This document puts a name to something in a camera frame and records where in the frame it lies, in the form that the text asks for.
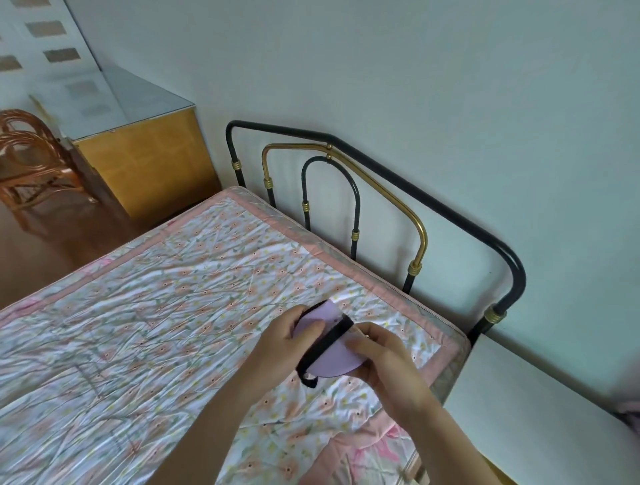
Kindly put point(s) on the person's left hand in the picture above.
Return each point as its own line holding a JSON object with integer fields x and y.
{"x": 275, "y": 349}

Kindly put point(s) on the person's left thumb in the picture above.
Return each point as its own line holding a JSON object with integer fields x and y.
{"x": 309, "y": 330}

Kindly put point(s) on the white bedside table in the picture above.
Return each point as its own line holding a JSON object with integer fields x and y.
{"x": 540, "y": 419}

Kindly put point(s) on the person's right thumb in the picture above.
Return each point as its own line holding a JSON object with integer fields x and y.
{"x": 372, "y": 332}

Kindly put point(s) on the person's left forearm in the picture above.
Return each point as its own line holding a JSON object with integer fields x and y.
{"x": 235, "y": 434}

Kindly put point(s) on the black and gold metal headboard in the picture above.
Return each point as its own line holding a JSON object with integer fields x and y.
{"x": 380, "y": 165}

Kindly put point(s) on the yellow cabinet with glass top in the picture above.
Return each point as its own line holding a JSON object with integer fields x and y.
{"x": 150, "y": 165}

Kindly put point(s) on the pink floral folded blanket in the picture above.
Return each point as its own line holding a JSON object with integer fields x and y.
{"x": 345, "y": 449}

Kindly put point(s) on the person's right hand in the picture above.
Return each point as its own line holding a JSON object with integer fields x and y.
{"x": 395, "y": 369}

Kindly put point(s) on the brown rattan chair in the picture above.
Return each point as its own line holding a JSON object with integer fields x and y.
{"x": 35, "y": 165}

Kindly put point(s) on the person's right forearm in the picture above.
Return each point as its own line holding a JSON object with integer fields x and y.
{"x": 460, "y": 444}

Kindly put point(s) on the floral quilted bed cover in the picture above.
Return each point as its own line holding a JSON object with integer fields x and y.
{"x": 150, "y": 320}

